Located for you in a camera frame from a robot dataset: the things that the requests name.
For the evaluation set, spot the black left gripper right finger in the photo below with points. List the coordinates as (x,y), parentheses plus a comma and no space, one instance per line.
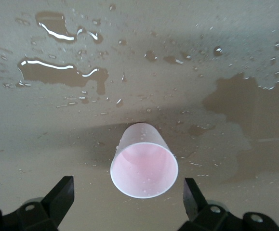
(195,202)

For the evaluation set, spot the pink plastic cup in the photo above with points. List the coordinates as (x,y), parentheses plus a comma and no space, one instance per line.
(144,170)

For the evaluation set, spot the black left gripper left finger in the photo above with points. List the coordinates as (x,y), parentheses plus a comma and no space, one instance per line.
(57,202)

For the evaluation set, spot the brown table cover mat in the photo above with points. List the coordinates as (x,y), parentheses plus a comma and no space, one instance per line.
(45,149)

